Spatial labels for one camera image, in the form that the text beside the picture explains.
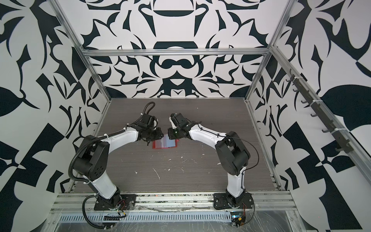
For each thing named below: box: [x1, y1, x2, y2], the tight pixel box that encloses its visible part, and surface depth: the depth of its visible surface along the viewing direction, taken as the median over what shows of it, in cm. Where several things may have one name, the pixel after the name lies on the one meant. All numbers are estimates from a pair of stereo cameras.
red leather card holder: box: [152, 133, 180, 149], surface depth 96 cm
